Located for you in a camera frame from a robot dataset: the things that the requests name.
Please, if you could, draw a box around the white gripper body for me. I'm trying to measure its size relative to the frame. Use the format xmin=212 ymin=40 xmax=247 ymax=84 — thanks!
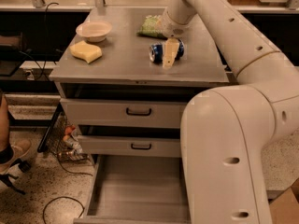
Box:
xmin=155 ymin=9 xmax=190 ymax=38

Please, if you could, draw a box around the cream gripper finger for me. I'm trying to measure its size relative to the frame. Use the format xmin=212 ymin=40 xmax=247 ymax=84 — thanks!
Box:
xmin=163 ymin=38 xmax=179 ymax=69

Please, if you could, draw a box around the blue pepsi can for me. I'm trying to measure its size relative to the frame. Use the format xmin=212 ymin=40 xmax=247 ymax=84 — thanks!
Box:
xmin=149 ymin=40 xmax=184 ymax=63

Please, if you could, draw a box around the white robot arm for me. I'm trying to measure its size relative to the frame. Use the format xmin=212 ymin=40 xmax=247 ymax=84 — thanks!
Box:
xmin=158 ymin=0 xmax=299 ymax=224

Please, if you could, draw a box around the grey drawer cabinet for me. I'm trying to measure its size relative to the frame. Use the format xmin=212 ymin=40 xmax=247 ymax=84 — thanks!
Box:
xmin=49 ymin=7 xmax=230 ymax=175

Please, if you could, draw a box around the open bottom drawer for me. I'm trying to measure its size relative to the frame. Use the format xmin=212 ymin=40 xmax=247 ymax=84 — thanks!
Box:
xmin=74 ymin=155 xmax=191 ymax=224

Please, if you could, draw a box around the green chip bag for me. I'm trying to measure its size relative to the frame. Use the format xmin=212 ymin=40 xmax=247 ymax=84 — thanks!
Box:
xmin=137 ymin=15 xmax=165 ymax=39

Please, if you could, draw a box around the white bowl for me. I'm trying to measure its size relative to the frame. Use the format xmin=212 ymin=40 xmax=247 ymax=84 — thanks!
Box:
xmin=76 ymin=21 xmax=112 ymax=43

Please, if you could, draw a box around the yellow sponge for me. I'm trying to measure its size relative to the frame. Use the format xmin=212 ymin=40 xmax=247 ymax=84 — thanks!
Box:
xmin=69 ymin=40 xmax=102 ymax=63

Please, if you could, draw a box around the tan shoe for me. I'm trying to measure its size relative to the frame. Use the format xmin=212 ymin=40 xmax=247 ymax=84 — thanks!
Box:
xmin=0 ymin=139 xmax=31 ymax=175

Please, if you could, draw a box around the black chair base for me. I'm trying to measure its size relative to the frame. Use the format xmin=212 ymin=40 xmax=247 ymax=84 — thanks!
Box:
xmin=0 ymin=159 xmax=32 ymax=196

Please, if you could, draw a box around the cardboard box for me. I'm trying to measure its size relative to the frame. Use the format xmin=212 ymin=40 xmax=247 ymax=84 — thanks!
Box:
xmin=270 ymin=178 xmax=299 ymax=224

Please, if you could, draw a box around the person's leg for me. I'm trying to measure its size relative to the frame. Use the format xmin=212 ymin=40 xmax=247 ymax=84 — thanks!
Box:
xmin=0 ymin=94 xmax=13 ymax=164

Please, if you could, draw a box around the top drawer with handle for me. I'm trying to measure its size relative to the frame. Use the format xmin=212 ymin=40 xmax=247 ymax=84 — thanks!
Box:
xmin=61 ymin=84 xmax=201 ymax=129

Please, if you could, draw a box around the drawer with handle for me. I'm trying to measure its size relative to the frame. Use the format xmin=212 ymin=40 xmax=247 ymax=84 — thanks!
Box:
xmin=61 ymin=84 xmax=201 ymax=129
xmin=78 ymin=125 xmax=181 ymax=158

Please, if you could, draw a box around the black hanging cable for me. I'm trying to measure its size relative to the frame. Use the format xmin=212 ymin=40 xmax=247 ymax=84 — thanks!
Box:
xmin=18 ymin=2 xmax=61 ymax=81

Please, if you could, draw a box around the middle drawer with handle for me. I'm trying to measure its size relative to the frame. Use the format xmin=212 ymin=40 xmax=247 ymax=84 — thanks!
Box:
xmin=78 ymin=125 xmax=181 ymax=158

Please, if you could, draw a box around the wire basket with bottles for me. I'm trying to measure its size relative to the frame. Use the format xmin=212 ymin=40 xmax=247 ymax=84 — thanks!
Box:
xmin=47 ymin=115 xmax=89 ymax=162

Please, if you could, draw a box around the black floor cable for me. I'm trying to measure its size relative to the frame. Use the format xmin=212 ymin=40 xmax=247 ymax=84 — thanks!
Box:
xmin=42 ymin=152 xmax=94 ymax=224

